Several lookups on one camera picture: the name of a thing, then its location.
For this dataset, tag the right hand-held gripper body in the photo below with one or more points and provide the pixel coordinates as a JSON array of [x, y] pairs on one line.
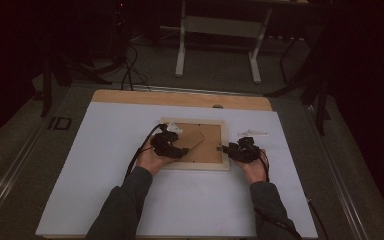
[[245, 151]]

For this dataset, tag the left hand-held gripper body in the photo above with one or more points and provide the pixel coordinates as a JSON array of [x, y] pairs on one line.
[[163, 145]]

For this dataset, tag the wooden photo frame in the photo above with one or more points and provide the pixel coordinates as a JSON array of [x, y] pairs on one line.
[[210, 146]]

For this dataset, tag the person's right hand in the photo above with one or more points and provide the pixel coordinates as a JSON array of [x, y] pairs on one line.
[[255, 170]]

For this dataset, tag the person's left hand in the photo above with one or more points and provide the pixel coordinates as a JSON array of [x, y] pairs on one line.
[[150, 161]]

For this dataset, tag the black metal stand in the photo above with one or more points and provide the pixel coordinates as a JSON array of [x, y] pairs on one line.
[[320, 100], [46, 83]]

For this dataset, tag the black floor socket plate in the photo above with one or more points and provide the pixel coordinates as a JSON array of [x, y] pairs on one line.
[[60, 123]]

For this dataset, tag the metal floor rail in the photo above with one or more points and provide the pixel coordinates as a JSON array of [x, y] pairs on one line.
[[341, 186], [6, 186]]

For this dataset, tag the white metal desk frame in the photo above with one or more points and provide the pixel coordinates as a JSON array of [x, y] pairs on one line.
[[220, 26]]

